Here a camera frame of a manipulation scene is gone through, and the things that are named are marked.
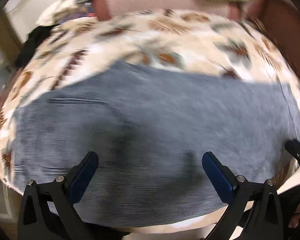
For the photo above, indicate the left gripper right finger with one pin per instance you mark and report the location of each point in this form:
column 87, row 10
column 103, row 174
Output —
column 257, row 205

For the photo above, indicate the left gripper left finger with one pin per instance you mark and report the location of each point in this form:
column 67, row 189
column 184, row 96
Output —
column 47, row 210

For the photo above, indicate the grey-blue denim pants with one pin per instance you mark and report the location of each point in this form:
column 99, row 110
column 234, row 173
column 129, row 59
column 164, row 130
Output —
column 150, row 128

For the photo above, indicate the leaf-print fleece blanket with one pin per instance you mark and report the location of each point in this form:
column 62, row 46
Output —
column 176, row 41

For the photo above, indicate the black garment at sofa end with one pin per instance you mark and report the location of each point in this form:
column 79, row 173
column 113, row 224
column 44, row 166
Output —
column 35, row 38

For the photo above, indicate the white floral pillow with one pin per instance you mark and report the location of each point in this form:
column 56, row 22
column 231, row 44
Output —
column 57, row 11

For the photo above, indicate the pink sofa armrest bolster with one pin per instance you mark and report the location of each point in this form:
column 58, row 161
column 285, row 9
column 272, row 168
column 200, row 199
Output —
column 106, row 9

